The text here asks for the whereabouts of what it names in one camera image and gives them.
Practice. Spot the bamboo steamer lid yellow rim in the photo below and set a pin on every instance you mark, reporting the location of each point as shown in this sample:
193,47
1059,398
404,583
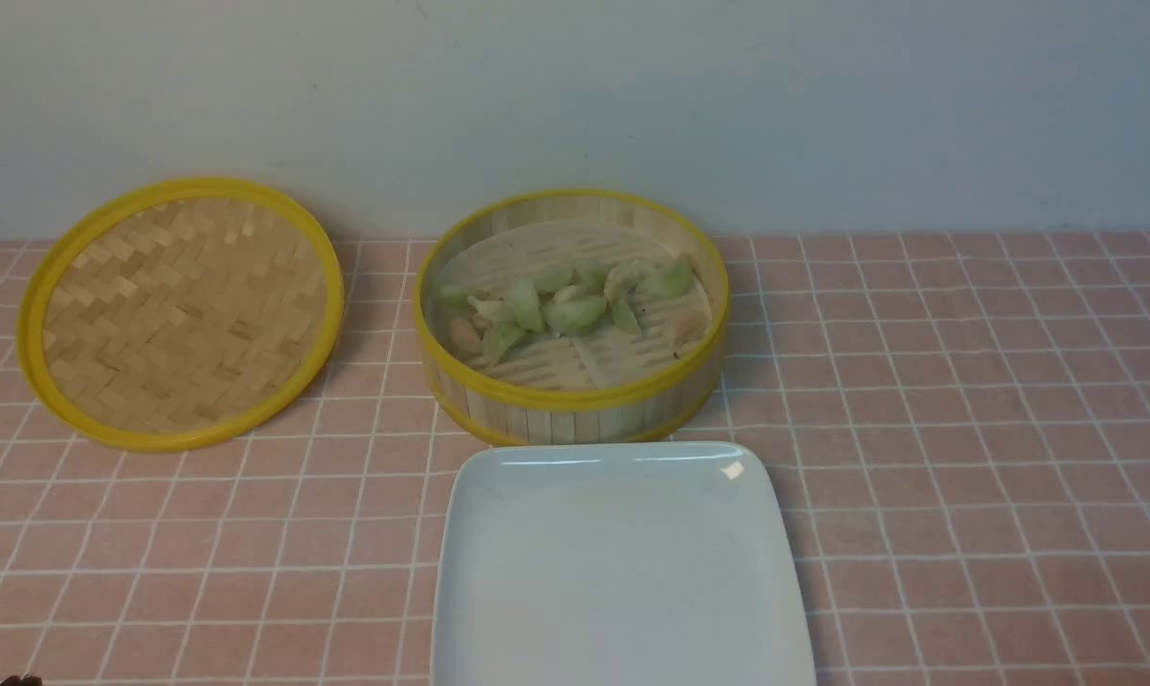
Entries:
181,314

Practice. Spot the pink checkered tablecloth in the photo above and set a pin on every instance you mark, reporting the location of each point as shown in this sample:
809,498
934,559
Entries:
958,428

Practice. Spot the white square plate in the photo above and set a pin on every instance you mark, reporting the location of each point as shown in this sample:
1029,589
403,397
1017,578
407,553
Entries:
661,563

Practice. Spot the bamboo steamer basket yellow rim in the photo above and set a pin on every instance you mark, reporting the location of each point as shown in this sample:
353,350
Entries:
646,370

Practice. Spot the green dumpling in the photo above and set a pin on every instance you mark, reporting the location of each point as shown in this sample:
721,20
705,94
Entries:
574,317
670,280
524,305
553,279
499,339

